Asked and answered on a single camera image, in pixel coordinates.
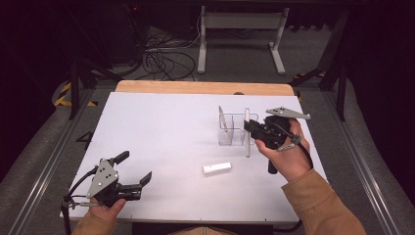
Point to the clear acrylic pen holder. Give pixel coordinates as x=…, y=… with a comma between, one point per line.
x=230, y=137

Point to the white marker pen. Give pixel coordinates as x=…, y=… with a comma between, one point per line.
x=247, y=147

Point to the yellow black hazard tape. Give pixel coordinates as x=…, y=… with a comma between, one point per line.
x=65, y=94

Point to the aluminium floor rail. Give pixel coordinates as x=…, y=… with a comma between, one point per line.
x=359, y=163
x=49, y=163

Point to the black tripod stand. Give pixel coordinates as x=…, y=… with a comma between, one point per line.
x=339, y=71
x=76, y=78

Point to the person's left hand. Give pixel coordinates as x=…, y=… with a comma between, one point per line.
x=107, y=212

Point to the clear ballpoint pen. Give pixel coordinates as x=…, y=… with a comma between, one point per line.
x=223, y=119

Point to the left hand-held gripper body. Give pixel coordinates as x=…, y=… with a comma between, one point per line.
x=104, y=182

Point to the white table mat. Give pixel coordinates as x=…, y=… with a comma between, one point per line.
x=147, y=130

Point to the white correction tape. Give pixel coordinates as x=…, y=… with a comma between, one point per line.
x=217, y=168

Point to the person's right hand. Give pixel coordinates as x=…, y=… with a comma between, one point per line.
x=293, y=160

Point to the grey metal stand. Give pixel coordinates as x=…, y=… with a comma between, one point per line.
x=241, y=20

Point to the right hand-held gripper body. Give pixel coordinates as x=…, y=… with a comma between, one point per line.
x=274, y=130

